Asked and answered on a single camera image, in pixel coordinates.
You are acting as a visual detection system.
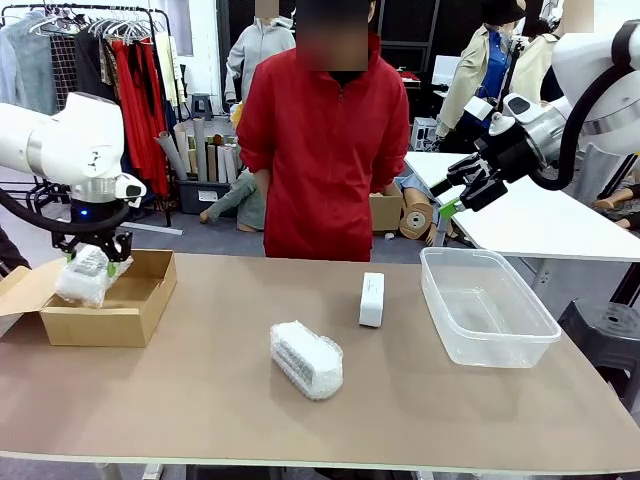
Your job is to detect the background cardboard box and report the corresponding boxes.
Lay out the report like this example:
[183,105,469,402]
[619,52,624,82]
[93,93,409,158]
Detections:
[369,180,406,233]

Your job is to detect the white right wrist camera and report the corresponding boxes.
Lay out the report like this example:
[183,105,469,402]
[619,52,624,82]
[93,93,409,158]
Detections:
[463,94,497,122]

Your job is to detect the person in red jacket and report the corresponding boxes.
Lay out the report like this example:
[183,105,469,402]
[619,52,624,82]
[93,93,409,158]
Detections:
[235,0,412,263]

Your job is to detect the lying mannequin bare feet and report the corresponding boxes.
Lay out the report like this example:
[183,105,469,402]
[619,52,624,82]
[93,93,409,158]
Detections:
[592,164,640,232]

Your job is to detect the bubble-wrapped white clock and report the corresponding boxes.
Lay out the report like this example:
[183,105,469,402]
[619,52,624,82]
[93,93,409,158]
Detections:
[269,320,345,401]

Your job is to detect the brown patterned garment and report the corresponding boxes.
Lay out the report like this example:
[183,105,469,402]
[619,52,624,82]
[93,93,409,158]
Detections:
[98,38,120,89]

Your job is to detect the red dress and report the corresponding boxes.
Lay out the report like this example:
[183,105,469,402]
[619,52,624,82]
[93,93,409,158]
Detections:
[110,38,171,198]

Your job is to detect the black right arm hose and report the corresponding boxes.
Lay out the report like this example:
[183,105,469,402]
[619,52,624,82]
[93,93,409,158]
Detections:
[528,63,632,192]

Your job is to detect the cream hanging garment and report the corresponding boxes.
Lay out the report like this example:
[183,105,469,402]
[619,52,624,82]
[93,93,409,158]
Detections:
[152,32,186,109]

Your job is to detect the black tripod pole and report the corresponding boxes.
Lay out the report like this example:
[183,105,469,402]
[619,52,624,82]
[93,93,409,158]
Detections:
[483,37,527,157]

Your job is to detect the mannequin in grey hoodie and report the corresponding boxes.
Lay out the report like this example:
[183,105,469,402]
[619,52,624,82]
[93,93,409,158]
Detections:
[223,0,297,104]

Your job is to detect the bubble-wrapped clock with QR label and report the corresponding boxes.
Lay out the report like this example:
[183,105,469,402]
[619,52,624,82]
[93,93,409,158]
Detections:
[54,244,134,309]

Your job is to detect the white work table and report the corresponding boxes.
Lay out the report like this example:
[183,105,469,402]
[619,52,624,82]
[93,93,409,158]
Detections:
[403,151,640,302]

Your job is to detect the mannequin torso light blue shirt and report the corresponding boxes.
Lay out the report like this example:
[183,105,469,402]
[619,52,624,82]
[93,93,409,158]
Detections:
[399,172,442,202]

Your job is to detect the black left arm hose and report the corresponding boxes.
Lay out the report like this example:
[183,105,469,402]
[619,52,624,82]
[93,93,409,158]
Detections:
[0,188,132,237]

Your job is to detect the person's right forearm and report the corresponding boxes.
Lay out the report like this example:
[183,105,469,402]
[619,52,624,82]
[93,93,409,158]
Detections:
[253,168,272,202]

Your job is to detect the cream paper roll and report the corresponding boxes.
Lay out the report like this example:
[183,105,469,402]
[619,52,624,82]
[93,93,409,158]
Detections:
[173,122,194,177]

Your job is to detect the black arm hose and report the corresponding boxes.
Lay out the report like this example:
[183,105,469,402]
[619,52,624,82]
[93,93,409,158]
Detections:
[528,63,632,192]
[0,188,132,237]

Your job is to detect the white computer case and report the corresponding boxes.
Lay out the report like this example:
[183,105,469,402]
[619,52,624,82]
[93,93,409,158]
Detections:
[409,117,439,152]

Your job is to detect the black wire shelf rack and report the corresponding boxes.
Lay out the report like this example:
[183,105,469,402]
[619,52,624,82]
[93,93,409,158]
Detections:
[377,0,442,122]

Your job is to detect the grey step stool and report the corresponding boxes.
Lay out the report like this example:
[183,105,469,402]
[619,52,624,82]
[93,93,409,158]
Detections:
[191,92,215,121]

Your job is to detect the dark storage bin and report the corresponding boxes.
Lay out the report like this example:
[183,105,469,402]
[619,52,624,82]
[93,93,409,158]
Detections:
[177,177,241,216]

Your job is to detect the floor mannequin in teal clothes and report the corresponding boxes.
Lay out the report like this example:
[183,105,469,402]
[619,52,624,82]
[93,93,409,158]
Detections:
[199,169,267,234]

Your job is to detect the mannequin beige coat blue shirt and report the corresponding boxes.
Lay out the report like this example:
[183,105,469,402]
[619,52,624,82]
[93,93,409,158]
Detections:
[434,0,517,152]

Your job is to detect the open brown cardboard box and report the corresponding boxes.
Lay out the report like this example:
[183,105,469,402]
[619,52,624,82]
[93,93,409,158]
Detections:
[0,248,178,349]

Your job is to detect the mannequin cream jacket navy shirt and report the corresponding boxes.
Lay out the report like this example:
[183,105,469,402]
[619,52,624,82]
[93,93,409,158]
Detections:
[509,0,572,102]

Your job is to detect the bystander in dark sleeve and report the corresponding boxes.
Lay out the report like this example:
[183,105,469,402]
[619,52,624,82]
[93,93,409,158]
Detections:
[0,227,33,279]

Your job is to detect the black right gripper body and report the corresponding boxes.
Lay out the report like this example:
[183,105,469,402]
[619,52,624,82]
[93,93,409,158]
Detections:
[474,130,544,184]

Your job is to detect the leaning grey paper roll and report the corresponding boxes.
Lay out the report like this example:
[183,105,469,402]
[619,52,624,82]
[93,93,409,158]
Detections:
[154,130,189,182]

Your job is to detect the clear plastic container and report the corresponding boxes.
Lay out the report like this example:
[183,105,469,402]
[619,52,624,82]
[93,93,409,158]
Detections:
[419,246,563,370]

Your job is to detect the white floor strip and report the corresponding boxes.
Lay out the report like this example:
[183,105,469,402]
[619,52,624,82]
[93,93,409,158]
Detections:
[113,221,186,237]

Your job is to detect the white rectangular box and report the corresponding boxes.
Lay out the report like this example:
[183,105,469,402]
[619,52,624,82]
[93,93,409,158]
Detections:
[358,271,386,329]

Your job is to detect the black clothes rack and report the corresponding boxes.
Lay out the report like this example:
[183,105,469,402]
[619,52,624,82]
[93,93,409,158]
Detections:
[0,3,174,227]

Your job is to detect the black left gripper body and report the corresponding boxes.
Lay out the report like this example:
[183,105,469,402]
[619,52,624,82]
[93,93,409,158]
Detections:
[64,198,127,242]

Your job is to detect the plain black garment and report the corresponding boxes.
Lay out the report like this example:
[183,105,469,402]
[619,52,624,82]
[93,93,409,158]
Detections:
[73,29,119,104]

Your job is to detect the tall grey paper roll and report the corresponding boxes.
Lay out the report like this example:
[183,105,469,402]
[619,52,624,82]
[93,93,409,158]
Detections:
[193,117,209,183]

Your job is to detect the black grid-pattern garment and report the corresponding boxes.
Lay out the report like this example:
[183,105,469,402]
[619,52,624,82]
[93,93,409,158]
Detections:
[49,33,82,99]

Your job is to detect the black plastic stool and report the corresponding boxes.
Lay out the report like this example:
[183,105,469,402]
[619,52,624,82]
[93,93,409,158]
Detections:
[556,298,640,402]

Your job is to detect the light blue denim shirt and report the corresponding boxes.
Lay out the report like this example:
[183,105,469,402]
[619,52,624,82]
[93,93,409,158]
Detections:
[0,12,59,117]

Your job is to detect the brown cardboard spool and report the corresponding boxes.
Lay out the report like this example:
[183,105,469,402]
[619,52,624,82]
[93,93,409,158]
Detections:
[398,187,442,243]

